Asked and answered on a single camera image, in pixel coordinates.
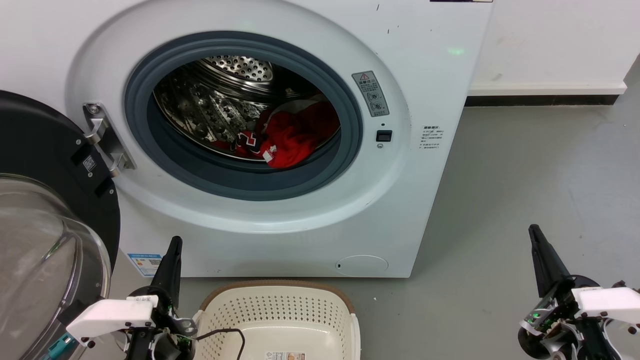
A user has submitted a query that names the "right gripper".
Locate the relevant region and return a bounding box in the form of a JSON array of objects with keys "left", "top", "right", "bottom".
[{"left": 517, "top": 224, "right": 623, "bottom": 360}]

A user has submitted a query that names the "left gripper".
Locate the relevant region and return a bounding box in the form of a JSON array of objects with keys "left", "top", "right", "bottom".
[{"left": 125, "top": 236, "right": 198, "bottom": 360}]

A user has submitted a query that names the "red white garment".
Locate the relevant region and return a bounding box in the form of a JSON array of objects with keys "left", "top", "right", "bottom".
[{"left": 212, "top": 97, "right": 342, "bottom": 169}]

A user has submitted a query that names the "cream perforated laundry basket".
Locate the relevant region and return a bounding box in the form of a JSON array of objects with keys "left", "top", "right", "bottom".
[{"left": 192, "top": 280, "right": 362, "bottom": 360}]

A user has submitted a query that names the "black washer door with glass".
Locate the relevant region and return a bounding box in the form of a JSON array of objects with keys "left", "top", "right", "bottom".
[{"left": 0, "top": 90, "right": 122, "bottom": 360}]

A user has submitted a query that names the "blue energy label sticker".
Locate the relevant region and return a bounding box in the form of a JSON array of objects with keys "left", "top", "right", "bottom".
[{"left": 126, "top": 252, "right": 163, "bottom": 278}]

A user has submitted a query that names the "grey rubber door gasket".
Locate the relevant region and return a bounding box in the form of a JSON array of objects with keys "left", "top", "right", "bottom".
[{"left": 124, "top": 31, "right": 364, "bottom": 202}]

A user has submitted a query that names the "metal door hinge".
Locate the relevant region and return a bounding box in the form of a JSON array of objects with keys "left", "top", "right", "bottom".
[{"left": 82, "top": 102, "right": 137, "bottom": 178}]

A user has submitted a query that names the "white front-load washing machine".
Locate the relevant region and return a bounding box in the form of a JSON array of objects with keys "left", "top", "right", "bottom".
[{"left": 0, "top": 0, "right": 496, "bottom": 279}]

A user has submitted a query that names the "black baseboard strip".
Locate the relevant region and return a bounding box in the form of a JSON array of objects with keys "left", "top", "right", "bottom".
[{"left": 465, "top": 95, "right": 621, "bottom": 107}]

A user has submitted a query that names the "perforated steel drum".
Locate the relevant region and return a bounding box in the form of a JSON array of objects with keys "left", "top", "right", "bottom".
[{"left": 152, "top": 55, "right": 341, "bottom": 162}]

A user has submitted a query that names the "round drain filter cover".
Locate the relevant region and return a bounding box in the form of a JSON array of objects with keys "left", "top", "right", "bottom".
[{"left": 335, "top": 255, "right": 389, "bottom": 277}]

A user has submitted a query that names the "grey warning sticker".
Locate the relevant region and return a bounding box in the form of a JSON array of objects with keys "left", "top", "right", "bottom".
[{"left": 351, "top": 70, "right": 390, "bottom": 118}]

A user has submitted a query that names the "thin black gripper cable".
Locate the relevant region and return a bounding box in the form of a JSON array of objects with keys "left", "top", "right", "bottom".
[{"left": 192, "top": 327, "right": 246, "bottom": 360}]

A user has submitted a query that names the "white wall ledge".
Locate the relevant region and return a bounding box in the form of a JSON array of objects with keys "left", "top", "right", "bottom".
[{"left": 467, "top": 82, "right": 627, "bottom": 97}]

